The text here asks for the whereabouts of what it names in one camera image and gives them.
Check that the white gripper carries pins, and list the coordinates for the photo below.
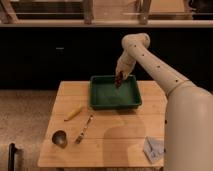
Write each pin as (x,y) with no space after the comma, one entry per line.
(125,65)

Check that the dark red grape bunch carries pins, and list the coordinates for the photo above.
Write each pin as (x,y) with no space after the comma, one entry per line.
(119,79)

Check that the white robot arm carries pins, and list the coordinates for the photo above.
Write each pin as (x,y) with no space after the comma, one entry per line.
(188,141)

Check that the green plastic tray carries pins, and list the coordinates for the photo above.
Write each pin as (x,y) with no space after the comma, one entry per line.
(104,95)

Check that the yellow corn cob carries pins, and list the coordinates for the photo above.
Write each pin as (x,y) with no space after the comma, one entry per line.
(73,113)

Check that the wooden folding table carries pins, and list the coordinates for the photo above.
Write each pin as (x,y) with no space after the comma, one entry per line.
(113,138)

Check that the grey folded cloth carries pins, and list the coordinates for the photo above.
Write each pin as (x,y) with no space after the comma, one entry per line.
(153,149)

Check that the small metal cup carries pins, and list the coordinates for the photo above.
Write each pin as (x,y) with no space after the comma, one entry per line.
(59,138)

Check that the black object on floor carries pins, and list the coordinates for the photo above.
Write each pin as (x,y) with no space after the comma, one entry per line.
(11,156)

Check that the wooden shelf rail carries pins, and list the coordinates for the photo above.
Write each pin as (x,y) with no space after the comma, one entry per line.
(103,13)

